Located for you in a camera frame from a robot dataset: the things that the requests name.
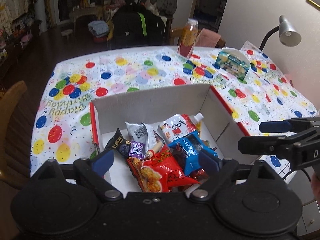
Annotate person's right hand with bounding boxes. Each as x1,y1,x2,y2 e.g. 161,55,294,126
310,173,320,204

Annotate purple candy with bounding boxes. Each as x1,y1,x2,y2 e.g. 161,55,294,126
128,141,145,160

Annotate small white stool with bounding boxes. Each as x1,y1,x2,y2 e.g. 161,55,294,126
61,29,73,40

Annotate wooden chair with pink cloth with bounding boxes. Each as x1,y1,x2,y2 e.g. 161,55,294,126
170,26,226,49

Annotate black snack packet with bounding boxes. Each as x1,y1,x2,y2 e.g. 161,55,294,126
104,129,131,158

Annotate orange juice bottle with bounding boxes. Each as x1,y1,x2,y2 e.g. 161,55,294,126
178,18,199,58

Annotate black cable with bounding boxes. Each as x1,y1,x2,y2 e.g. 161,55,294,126
281,168,313,182

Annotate red chip bag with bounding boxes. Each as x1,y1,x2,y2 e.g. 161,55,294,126
126,145,199,193

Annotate small sausage stick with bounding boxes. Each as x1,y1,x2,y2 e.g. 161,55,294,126
144,141,164,159

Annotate balloon birthday tablecloth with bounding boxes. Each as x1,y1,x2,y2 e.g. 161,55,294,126
30,42,317,172

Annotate black backpack green stripe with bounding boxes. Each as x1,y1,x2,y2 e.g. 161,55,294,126
111,3,165,49

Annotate folded blue grey clothes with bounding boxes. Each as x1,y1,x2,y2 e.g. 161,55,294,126
87,21,110,37

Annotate white red drink pouch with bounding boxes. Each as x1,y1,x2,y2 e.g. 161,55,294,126
158,113,204,144

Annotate brown shiny snack packet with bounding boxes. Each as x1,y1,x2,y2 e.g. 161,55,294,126
189,168,209,181

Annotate teal tissue pack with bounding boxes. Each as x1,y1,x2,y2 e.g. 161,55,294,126
214,48,251,81

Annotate wooden chair left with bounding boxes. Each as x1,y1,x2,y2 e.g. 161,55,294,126
1,81,31,190

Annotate white green snack packet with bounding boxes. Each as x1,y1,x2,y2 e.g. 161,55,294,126
125,122,158,154

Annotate white red cardboard box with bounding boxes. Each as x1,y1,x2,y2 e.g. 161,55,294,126
89,83,261,198

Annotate grey desk lamp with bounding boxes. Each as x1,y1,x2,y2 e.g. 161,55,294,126
259,15,302,50

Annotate blue snack packet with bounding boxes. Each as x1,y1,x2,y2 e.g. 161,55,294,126
168,131,218,176

